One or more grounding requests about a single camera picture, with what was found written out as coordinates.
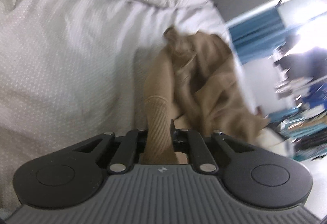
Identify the grey bed sheet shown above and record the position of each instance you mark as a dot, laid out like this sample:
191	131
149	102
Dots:
73	69

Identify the blue curtain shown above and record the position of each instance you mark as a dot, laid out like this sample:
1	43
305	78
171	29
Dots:
259	36

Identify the brown zip hoodie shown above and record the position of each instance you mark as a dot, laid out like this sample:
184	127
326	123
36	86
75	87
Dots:
193	83

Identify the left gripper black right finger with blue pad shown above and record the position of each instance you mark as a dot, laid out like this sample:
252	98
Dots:
201	151

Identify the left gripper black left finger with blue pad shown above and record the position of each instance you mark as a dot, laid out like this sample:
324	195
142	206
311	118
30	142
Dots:
115	154

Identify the blue white hanging jacket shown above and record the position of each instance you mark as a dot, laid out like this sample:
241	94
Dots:
314	96

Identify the black hanging coat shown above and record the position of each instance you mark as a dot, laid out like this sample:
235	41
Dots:
311	63

